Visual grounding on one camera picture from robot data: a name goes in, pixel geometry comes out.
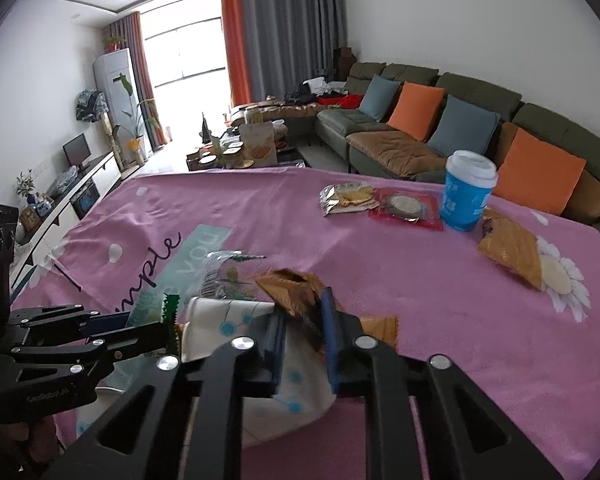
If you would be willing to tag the brown paper bag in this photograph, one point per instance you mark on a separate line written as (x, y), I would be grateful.
(257, 142)

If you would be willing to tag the blue cup with white lid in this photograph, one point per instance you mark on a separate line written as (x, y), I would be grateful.
(465, 195)

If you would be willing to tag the cloth covered standing fan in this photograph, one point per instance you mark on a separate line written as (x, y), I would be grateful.
(90, 105)

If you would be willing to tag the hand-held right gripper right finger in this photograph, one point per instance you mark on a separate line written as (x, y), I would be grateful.
(330, 345)

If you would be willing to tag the white paper cup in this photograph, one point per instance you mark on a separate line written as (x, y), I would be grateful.
(220, 330)

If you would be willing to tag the black glass coffee table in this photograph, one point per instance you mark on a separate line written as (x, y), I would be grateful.
(290, 152)

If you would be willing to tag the clear plastic wrapper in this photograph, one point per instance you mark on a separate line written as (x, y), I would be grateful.
(225, 275)

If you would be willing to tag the small blue cushion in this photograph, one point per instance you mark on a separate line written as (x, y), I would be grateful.
(378, 97)

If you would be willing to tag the narrow striped curtain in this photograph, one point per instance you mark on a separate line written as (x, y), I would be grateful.
(135, 80)

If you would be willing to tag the tall leafy potted plant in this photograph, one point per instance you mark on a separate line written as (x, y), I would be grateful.
(137, 125)

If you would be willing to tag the small red potted plant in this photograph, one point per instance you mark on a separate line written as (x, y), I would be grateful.
(114, 42)

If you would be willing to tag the black monitor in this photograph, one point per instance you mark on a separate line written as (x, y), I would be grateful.
(76, 150)

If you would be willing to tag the flat gold snack packet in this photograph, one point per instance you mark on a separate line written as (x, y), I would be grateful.
(512, 250)

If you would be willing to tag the green zigzag edged wrapper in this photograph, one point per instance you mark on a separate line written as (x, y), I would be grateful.
(170, 322)

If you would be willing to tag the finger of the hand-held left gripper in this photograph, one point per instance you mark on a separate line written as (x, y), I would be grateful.
(130, 345)
(65, 321)

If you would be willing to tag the blue vase with twigs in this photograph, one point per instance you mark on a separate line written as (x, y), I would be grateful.
(27, 190)

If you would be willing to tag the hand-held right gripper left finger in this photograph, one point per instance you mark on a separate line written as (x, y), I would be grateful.
(275, 350)

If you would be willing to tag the orange and grey wide curtain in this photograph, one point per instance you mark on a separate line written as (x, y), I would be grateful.
(285, 40)

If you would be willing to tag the large blue cushion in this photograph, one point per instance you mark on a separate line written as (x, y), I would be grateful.
(462, 127)

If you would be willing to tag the pile of clothes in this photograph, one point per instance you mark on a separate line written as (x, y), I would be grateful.
(325, 91)

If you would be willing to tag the green sectional sofa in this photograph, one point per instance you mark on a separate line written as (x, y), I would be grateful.
(545, 120)

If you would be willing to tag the white standing air conditioner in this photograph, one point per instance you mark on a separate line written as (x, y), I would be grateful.
(112, 90)

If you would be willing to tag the red snack packet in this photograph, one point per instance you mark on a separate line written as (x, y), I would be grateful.
(405, 207)

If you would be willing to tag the brown leather ottoman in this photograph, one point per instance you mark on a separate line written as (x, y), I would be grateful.
(295, 115)

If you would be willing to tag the cracker snack packet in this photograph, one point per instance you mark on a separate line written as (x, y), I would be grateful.
(347, 199)

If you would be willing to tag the window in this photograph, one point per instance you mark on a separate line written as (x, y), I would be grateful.
(185, 50)

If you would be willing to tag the orange cushion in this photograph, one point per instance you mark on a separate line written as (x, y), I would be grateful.
(540, 172)
(415, 110)

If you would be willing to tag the pink floral tablecloth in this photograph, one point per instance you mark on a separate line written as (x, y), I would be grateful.
(420, 290)

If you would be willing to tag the white black tv cabinet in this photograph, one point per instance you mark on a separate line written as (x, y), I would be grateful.
(80, 195)

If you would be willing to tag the person's left hand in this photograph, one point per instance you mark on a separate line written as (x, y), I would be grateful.
(40, 435)

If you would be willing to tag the gold foil wrapper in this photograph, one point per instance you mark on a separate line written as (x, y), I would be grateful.
(295, 292)

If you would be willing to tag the dark brown cabinet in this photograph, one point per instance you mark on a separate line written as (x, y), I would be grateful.
(346, 62)

